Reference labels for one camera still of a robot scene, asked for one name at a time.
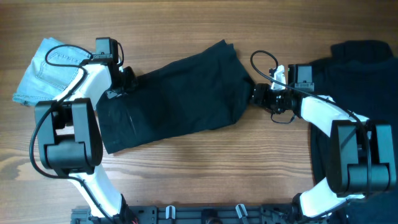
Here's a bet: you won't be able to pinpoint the right black camera cable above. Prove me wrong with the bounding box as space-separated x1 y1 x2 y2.
249 50 374 187

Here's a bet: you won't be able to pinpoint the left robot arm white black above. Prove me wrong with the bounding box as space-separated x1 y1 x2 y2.
29 37 139 223

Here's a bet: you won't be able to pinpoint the pile of black clothes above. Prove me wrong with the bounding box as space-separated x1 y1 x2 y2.
310 40 397 223

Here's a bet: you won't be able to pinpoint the black shorts with patterned waistband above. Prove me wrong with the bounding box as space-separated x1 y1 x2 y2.
96 40 254 154

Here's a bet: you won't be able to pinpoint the folded light blue denim shorts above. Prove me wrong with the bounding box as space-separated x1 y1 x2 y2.
12 37 90 106

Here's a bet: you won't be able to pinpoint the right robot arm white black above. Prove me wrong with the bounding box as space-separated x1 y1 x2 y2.
250 64 397 223

